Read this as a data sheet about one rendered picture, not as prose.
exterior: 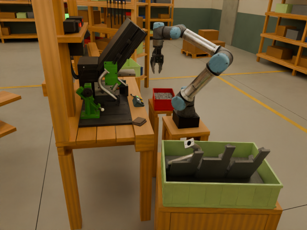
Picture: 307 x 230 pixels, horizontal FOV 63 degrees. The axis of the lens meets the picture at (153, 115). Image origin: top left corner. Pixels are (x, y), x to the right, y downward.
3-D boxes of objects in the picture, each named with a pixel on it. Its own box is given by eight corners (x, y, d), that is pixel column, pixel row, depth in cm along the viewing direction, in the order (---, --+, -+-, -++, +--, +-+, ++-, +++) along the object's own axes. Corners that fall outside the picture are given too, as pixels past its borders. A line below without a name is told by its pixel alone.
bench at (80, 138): (133, 135, 355) (133, 75, 316) (150, 220, 223) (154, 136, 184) (83, 138, 343) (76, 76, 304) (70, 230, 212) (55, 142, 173)
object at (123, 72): (134, 71, 254) (134, 69, 252) (135, 76, 239) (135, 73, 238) (94, 72, 247) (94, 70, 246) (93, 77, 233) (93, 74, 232)
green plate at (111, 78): (118, 84, 234) (116, 61, 229) (118, 85, 226) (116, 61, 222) (105, 85, 232) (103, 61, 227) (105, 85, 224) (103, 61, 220)
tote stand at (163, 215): (232, 229, 217) (250, 154, 182) (253, 293, 171) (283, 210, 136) (154, 227, 217) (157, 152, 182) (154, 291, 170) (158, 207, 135)
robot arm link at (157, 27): (161, 23, 167) (150, 22, 171) (161, 40, 172) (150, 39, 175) (166, 22, 173) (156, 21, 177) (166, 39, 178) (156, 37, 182)
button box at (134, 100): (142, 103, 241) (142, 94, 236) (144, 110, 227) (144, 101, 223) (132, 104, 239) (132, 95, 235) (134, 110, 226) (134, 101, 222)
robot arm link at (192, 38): (239, 52, 171) (180, 19, 182) (235, 55, 163) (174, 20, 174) (230, 66, 178) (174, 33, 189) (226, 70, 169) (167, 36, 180)
